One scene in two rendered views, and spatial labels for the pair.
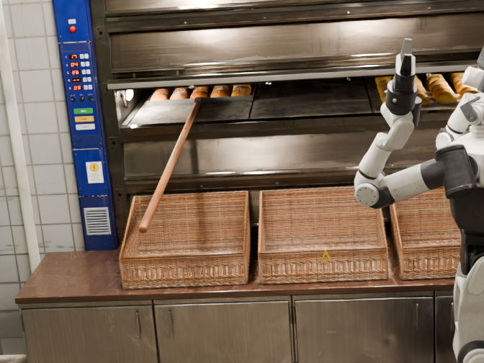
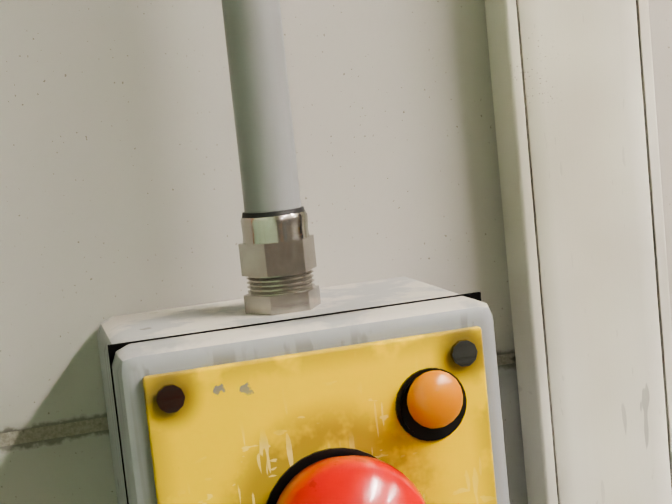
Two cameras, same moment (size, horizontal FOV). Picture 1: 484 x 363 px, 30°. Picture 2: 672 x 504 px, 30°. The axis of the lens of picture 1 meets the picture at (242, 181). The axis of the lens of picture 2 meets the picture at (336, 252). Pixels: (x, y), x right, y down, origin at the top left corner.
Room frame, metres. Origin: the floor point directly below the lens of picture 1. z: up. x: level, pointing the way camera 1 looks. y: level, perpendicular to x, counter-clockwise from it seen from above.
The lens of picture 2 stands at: (3.82, 1.26, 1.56)
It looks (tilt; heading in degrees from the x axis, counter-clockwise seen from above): 6 degrees down; 340
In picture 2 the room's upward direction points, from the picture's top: 6 degrees counter-clockwise
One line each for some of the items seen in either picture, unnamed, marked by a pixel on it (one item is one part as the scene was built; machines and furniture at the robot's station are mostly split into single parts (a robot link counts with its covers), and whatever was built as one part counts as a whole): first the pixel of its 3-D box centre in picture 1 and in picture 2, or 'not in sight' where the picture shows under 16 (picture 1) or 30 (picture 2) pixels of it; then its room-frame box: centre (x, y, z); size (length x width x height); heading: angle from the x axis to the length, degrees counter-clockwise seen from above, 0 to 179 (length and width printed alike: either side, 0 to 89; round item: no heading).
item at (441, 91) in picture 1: (426, 86); not in sight; (4.43, -0.96, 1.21); 0.61 x 0.48 x 0.06; 175
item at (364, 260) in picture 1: (320, 232); not in sight; (3.78, -0.34, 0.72); 0.56 x 0.49 x 0.28; 86
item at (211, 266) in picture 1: (187, 238); not in sight; (3.84, 0.27, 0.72); 0.56 x 0.49 x 0.28; 86
